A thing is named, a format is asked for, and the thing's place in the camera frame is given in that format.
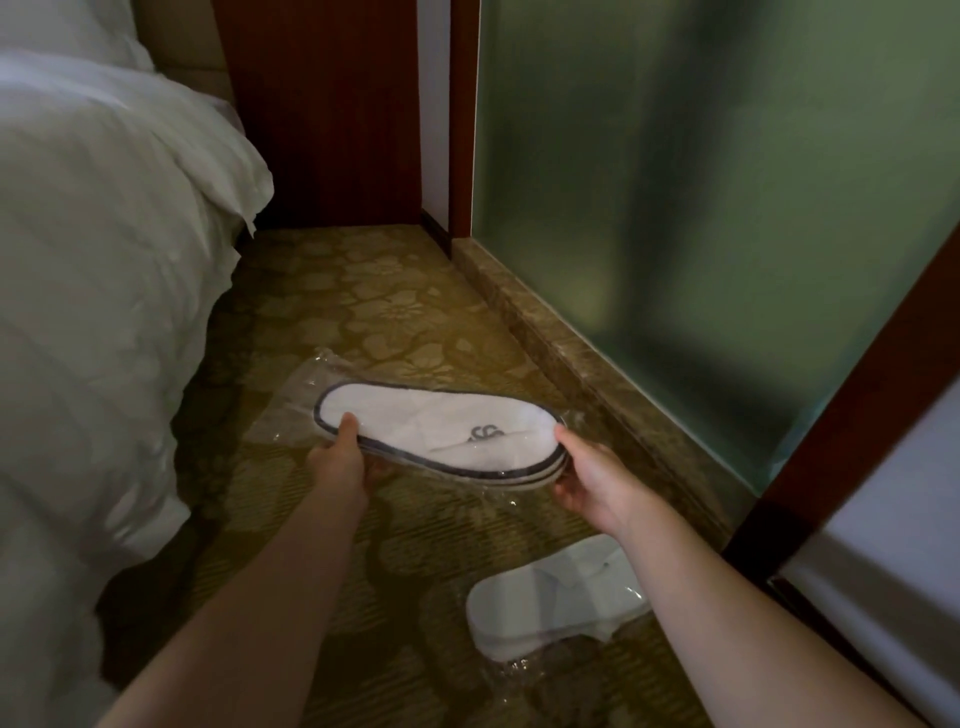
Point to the person's right hand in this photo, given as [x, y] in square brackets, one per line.
[607, 487]

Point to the person's left hand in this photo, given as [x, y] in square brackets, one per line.
[345, 465]

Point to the clear plastic bag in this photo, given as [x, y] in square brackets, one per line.
[517, 675]
[292, 405]

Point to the person's right forearm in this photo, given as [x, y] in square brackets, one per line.
[750, 637]

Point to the person's left forearm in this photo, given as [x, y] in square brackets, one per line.
[247, 622]

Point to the white bed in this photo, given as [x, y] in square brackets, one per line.
[97, 300]

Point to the brown marble sill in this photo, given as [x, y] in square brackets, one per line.
[585, 360]

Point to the dark wooden baseboard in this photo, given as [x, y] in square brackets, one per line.
[435, 232]
[810, 615]

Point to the frosted green glass panel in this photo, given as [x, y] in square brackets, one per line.
[675, 187]

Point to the dark wooden nightstand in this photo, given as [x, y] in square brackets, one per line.
[322, 112]

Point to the beige padded headboard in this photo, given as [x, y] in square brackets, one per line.
[180, 45]

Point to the white pillow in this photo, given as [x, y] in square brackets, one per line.
[60, 30]

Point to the red-brown wooden post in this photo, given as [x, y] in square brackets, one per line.
[463, 112]

